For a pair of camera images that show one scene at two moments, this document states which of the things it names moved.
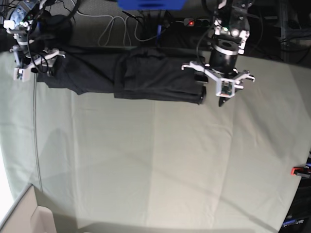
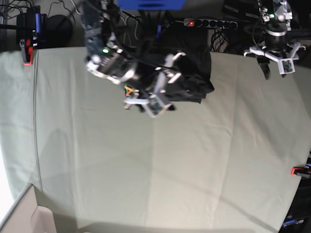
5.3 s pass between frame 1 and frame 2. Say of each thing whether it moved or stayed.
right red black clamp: stayed
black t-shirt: moved
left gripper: moved
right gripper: moved
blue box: stayed
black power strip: stayed
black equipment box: stayed
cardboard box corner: stayed
